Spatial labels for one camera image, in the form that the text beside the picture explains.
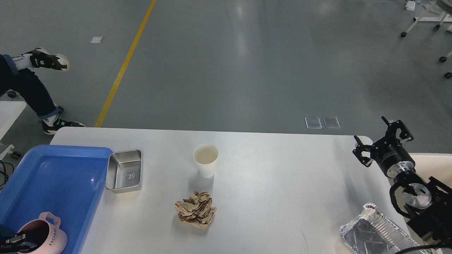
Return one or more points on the white plastic bin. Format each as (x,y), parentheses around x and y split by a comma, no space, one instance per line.
(434,165)

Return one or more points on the crumpled brown paper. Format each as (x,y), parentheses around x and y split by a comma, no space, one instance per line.
(197,210)

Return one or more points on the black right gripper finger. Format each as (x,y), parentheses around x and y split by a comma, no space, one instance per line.
(397,131)
(360,148)

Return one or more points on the stainless steel rectangular tray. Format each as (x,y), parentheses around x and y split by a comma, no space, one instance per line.
(124,172)

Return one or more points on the floor socket cover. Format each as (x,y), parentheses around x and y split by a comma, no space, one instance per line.
(331,122)
(313,122)

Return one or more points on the aluminium foil tray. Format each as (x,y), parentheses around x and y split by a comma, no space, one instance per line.
(371,232)

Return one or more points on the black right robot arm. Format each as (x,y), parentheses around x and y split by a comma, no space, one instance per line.
(426,205)

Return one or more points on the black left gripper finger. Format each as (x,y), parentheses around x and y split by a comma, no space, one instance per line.
(18,243)

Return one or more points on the white side table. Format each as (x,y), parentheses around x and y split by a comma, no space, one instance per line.
(9,112)

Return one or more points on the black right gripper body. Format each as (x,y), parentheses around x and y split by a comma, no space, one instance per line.
(391,157)

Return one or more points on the left floor socket cover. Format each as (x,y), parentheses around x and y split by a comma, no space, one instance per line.
(313,122)

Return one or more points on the person in black sweater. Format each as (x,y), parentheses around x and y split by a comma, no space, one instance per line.
(16,75)

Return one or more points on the blue plastic tray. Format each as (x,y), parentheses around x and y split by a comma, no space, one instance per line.
(67,181)

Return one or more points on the white paper cup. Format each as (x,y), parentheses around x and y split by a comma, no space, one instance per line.
(205,156)

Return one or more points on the right floor socket cover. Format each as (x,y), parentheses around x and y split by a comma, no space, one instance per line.
(331,122)

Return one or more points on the pink ribbed mug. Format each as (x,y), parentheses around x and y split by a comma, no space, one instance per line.
(46,234)

